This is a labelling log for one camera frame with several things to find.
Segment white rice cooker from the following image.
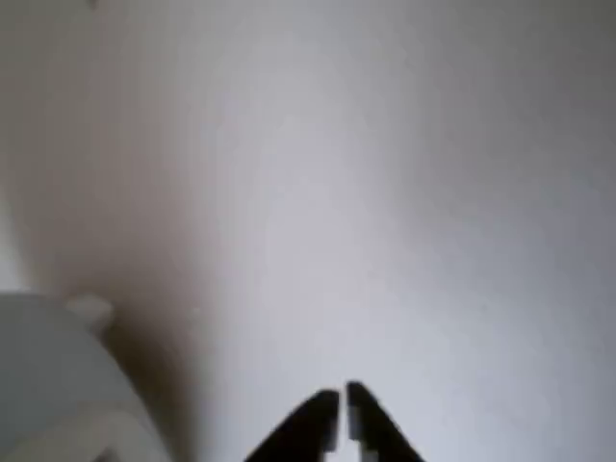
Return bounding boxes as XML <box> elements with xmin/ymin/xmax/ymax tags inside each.
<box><xmin>0</xmin><ymin>291</ymin><xmax>170</xmax><ymax>462</ymax></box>

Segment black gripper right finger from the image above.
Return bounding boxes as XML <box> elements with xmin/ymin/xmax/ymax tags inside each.
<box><xmin>344</xmin><ymin>381</ymin><xmax>424</xmax><ymax>462</ymax></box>

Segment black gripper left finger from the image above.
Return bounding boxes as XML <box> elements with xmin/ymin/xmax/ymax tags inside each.
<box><xmin>244</xmin><ymin>389</ymin><xmax>341</xmax><ymax>462</ymax></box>

